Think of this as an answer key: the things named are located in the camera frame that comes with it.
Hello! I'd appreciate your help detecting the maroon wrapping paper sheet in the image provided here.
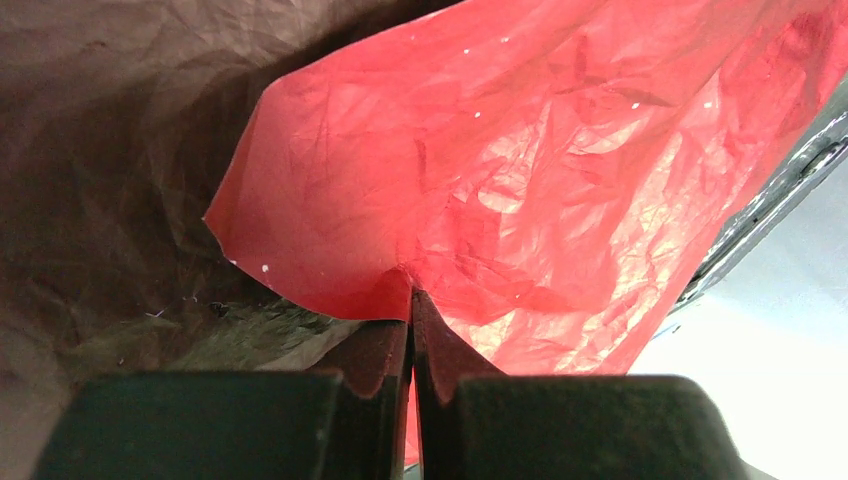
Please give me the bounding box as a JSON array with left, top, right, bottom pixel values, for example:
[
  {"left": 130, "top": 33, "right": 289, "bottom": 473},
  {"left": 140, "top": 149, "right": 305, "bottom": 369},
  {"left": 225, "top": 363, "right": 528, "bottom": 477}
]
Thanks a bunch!
[{"left": 0, "top": 0, "right": 848, "bottom": 480}]

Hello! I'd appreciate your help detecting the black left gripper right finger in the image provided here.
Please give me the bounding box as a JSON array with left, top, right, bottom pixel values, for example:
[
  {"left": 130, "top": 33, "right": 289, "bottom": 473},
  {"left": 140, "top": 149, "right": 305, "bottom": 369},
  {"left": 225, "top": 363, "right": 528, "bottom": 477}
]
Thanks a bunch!
[{"left": 410, "top": 290, "right": 747, "bottom": 479}]

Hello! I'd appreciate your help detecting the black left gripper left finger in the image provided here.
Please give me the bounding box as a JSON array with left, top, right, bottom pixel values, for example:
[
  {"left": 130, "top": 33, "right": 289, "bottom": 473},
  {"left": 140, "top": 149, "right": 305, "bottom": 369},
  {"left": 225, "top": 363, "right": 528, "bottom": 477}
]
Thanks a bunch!
[{"left": 34, "top": 320, "right": 410, "bottom": 479}]

